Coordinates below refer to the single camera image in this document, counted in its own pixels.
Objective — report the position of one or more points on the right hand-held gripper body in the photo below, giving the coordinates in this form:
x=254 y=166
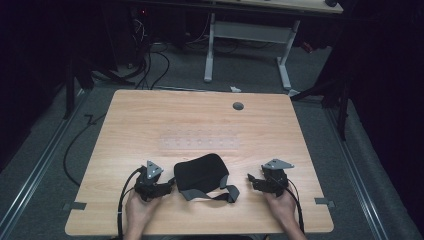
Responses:
x=275 y=180

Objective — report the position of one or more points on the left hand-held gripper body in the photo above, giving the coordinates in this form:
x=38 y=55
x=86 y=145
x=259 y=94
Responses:
x=150 y=186

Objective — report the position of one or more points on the black eye mask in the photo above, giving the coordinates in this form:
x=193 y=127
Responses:
x=200 y=175

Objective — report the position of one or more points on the person's left hand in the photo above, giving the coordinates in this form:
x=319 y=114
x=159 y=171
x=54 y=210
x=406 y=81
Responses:
x=138 y=210

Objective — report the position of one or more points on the person's right hand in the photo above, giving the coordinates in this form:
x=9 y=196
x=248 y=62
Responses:
x=283 y=208

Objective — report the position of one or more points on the clear plastic sheet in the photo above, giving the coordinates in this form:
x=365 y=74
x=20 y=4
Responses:
x=200 y=140

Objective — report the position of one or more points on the grey tape strip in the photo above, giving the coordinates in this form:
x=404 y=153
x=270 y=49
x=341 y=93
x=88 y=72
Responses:
x=75 y=206
x=324 y=201

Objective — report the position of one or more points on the round grey table grommet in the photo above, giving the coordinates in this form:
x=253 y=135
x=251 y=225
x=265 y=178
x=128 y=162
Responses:
x=238 y=106

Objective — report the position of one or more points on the white paper scrap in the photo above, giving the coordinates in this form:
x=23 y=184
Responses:
x=235 y=89

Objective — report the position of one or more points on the black metal stand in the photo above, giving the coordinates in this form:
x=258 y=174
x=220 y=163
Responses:
x=70 y=86
x=341 y=100

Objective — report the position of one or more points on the dark computer tower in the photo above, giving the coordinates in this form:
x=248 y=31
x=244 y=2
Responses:
x=140 y=33

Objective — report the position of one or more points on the small black object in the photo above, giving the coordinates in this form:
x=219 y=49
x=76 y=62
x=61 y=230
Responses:
x=331 y=3

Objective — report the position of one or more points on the metal floor rail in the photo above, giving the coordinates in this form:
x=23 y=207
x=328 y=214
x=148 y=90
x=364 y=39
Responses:
x=36 y=170
x=358 y=173

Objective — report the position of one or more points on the desk with white metal frame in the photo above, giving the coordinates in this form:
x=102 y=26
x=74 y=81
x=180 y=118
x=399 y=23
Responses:
x=253 y=31

